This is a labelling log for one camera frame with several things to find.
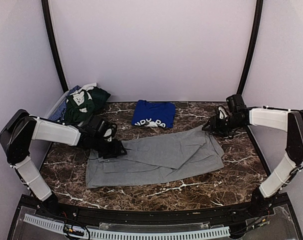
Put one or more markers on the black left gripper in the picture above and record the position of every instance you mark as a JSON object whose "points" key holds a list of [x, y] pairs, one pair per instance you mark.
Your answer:
{"points": [[115, 150]]}

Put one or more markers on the blue printed t-shirt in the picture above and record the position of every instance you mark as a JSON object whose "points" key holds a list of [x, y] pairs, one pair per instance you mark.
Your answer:
{"points": [[154, 114]]}

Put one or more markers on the right black frame post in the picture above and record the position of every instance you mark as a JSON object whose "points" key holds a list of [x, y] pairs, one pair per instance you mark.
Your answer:
{"points": [[251, 46]]}

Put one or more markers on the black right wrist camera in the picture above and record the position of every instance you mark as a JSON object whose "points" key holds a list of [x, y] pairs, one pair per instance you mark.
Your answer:
{"points": [[235, 104]]}

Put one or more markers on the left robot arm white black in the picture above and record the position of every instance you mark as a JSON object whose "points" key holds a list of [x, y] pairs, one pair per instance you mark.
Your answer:
{"points": [[19, 137]]}

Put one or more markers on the grey button shirt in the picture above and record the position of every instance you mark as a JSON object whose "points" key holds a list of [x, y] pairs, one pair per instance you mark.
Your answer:
{"points": [[157, 159]]}

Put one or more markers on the black frame post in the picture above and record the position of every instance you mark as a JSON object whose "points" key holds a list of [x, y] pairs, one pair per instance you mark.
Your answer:
{"points": [[251, 46], [53, 45]]}

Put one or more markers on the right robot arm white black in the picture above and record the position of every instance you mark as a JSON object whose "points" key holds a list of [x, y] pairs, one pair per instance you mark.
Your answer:
{"points": [[286, 125]]}

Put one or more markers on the blue patterned garment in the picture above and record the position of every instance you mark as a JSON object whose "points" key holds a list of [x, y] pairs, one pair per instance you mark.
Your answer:
{"points": [[70, 92]]}

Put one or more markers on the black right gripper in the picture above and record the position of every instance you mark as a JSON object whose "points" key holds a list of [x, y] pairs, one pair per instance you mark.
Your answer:
{"points": [[214, 126]]}

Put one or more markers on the white slotted cable duct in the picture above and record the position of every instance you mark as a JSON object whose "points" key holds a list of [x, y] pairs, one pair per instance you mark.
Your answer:
{"points": [[113, 231]]}

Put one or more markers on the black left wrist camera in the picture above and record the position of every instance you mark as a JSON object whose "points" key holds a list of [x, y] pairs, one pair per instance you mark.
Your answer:
{"points": [[99, 128]]}

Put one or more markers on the dark garment under pile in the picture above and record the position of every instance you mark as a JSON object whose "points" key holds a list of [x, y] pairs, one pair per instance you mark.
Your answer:
{"points": [[99, 98]]}

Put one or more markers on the left black frame post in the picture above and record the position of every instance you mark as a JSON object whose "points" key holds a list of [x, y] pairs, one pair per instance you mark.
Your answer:
{"points": [[53, 45]]}

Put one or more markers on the dark green white garment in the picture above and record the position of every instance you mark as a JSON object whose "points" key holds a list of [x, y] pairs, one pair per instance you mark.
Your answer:
{"points": [[79, 107]]}

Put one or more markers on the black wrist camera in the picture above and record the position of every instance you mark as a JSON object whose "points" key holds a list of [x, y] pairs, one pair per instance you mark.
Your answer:
{"points": [[99, 128], [235, 104]]}

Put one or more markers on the grey plastic laundry basket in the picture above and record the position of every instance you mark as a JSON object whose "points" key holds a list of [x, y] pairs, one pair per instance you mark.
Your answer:
{"points": [[57, 111]]}

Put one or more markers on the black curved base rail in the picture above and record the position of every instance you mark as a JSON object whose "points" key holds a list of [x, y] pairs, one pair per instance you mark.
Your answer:
{"points": [[232, 214]]}

